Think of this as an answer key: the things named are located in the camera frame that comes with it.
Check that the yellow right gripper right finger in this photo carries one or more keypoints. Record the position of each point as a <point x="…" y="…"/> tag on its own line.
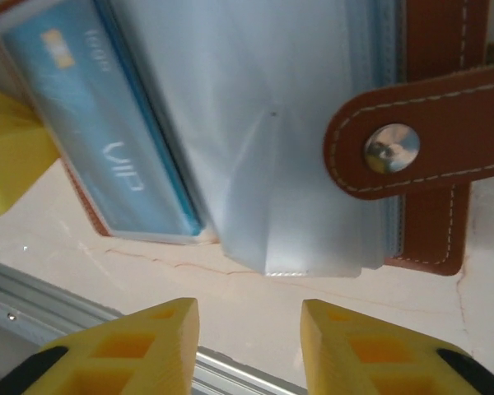
<point x="374" y="362"/>

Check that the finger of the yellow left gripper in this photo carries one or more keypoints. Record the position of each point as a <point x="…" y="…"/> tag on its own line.
<point x="8" y="156"/>

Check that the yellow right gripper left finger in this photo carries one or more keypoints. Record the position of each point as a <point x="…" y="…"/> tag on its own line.
<point x="119" y="362"/>

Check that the light blue VIP card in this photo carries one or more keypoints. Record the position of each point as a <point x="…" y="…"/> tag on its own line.
<point x="103" y="136"/>

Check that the brown leather card holder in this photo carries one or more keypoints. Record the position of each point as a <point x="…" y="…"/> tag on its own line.
<point x="428" y="136"/>

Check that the long aluminium frame rail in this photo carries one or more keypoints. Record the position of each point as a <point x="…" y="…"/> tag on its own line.
<point x="45" y="296"/>

